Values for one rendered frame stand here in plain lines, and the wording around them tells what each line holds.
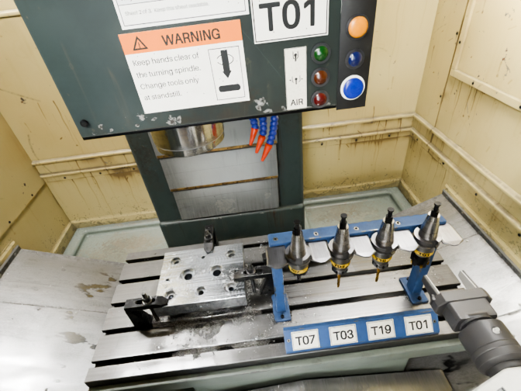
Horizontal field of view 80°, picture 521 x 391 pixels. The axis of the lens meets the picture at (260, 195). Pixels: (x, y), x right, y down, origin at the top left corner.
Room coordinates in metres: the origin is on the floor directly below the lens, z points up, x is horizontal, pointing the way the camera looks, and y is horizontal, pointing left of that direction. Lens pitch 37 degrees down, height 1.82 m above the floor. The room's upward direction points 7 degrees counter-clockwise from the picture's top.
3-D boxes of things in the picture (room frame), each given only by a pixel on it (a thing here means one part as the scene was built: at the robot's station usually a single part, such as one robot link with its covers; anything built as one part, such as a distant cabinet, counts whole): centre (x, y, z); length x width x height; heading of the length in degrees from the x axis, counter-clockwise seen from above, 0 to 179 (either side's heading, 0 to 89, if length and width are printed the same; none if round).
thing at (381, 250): (0.53, -0.30, 1.21); 0.06 x 0.06 x 0.03
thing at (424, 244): (0.53, -0.41, 1.21); 0.06 x 0.06 x 0.03
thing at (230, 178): (1.10, 0.15, 1.16); 0.48 x 0.05 x 0.51; 90
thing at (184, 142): (0.65, 0.14, 1.56); 0.16 x 0.16 x 0.12
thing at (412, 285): (0.58, -0.46, 1.05); 0.10 x 0.05 x 0.30; 0
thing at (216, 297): (0.69, 0.23, 0.97); 0.29 x 0.23 x 0.05; 90
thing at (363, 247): (0.53, -0.24, 1.21); 0.07 x 0.05 x 0.01; 0
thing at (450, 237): (0.53, -0.46, 1.21); 0.07 x 0.05 x 0.01; 0
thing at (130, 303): (0.59, 0.40, 0.97); 0.13 x 0.03 x 0.15; 90
